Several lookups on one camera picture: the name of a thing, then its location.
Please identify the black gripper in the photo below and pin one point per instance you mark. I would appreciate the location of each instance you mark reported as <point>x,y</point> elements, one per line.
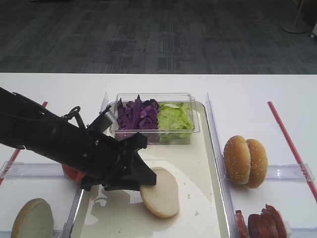
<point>115,164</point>

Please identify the bun slice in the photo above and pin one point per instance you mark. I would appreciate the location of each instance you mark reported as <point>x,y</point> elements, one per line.
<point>162,199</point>
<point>34,220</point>

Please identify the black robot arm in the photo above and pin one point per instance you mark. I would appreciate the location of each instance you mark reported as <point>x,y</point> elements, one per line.
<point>25,124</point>

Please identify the green lettuce leaves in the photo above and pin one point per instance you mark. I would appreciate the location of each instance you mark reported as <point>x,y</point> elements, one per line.
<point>173,117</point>

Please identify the left tomato slice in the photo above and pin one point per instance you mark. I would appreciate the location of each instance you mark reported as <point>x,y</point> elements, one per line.
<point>72,173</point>

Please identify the dark meat patty stack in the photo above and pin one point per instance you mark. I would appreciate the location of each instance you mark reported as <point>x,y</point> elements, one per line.
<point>268,224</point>

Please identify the white cheese block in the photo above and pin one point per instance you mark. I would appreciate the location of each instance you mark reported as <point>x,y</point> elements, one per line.
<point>288,229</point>

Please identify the shredded purple cabbage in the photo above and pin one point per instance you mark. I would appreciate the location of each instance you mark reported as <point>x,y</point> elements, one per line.
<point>138,115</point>

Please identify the clear plastic salad container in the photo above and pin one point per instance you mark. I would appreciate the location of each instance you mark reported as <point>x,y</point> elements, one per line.
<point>153,135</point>

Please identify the metal baking tray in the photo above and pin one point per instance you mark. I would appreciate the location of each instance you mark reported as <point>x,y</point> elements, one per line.
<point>186,201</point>

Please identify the left sesame top bun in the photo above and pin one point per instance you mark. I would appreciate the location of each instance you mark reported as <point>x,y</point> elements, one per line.
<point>237,160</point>

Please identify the sesame bun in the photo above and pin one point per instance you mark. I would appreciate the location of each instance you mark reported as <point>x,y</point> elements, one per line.
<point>259,163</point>
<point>237,160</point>

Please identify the right sesame top bun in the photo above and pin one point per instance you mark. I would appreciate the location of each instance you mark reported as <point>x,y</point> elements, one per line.
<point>259,163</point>

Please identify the left red straw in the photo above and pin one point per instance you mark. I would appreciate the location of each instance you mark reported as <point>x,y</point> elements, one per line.
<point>15,155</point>

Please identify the red straw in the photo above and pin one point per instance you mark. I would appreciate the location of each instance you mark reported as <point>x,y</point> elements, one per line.
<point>15,155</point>
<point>292,146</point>

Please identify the red sausage slice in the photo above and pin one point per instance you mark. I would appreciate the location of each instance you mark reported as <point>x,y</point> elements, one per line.
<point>241,224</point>

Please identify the right red straw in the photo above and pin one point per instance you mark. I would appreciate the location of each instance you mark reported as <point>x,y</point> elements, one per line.
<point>292,146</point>

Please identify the clear right long rail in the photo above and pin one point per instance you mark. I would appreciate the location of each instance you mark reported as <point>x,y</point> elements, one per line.
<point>218,148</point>

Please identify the clear top bun holder rail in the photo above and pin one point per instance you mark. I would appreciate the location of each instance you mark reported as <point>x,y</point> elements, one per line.
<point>291,172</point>

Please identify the clear tomato holder rail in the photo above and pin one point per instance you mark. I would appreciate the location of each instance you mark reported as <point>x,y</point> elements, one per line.
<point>20,170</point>

